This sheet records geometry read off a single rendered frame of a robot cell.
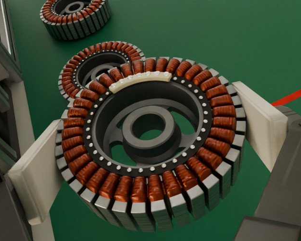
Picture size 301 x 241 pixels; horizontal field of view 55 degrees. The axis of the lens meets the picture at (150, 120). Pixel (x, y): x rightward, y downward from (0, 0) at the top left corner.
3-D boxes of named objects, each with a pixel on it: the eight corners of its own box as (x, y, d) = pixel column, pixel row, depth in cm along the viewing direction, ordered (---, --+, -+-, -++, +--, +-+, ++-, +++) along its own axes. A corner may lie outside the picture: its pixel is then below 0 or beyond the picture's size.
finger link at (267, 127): (270, 119, 12) (288, 115, 12) (229, 82, 19) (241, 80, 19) (275, 180, 13) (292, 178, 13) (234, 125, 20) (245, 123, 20)
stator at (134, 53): (54, 93, 40) (41, 73, 37) (117, 49, 43) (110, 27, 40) (99, 138, 33) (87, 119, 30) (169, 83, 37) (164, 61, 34)
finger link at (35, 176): (44, 224, 14) (28, 227, 14) (76, 157, 20) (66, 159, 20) (21, 169, 13) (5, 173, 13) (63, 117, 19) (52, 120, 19)
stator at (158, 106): (270, 214, 16) (282, 182, 13) (70, 251, 16) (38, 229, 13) (216, 76, 23) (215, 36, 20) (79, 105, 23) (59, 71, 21)
